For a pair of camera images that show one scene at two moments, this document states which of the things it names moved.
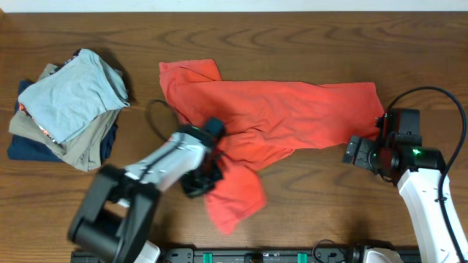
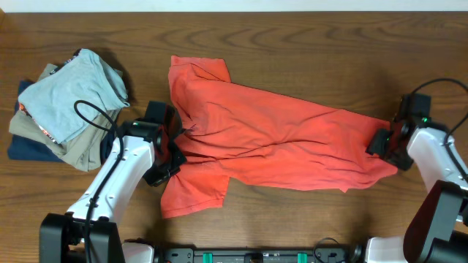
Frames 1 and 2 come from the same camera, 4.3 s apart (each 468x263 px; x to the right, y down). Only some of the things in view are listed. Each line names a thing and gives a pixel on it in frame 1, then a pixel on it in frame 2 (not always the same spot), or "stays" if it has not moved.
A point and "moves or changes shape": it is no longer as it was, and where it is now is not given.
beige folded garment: [84, 151] stays
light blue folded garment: [66, 102] stays
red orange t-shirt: [262, 120] moves or changes shape
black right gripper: [360, 157] → [376, 147]
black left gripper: [194, 189] → [180, 158]
